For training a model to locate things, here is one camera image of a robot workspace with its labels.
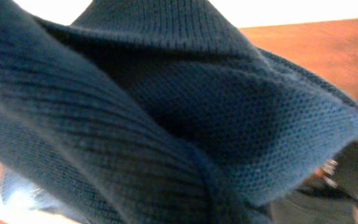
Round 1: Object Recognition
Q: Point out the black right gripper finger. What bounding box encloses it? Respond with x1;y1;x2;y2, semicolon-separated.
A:
270;138;358;224

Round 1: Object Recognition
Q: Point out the blue shirt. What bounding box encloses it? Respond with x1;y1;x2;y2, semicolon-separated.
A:
0;0;358;223

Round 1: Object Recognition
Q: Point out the clear plastic storage bin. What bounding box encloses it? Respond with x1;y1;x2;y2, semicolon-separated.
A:
0;163;79;224

